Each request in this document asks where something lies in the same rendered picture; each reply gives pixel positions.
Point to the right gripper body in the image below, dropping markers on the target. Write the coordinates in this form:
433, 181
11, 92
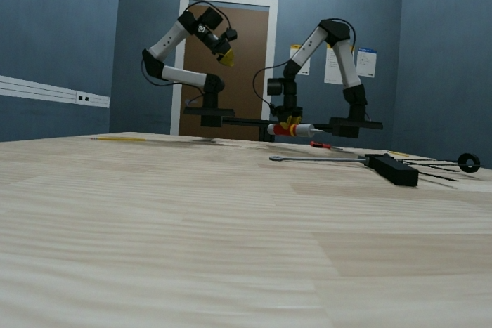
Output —
216, 45

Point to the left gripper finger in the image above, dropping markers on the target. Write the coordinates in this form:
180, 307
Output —
295, 120
286, 125

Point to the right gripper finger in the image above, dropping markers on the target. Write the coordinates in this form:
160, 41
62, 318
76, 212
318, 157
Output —
226, 61
229, 54

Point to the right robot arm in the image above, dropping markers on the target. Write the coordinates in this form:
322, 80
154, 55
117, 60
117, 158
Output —
185, 25

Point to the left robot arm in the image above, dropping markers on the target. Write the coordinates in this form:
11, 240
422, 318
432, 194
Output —
336, 34

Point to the red and grey cartridge tube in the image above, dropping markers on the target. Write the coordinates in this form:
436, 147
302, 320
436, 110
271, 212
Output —
300, 130

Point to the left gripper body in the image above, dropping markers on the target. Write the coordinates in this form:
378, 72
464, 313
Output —
290, 105

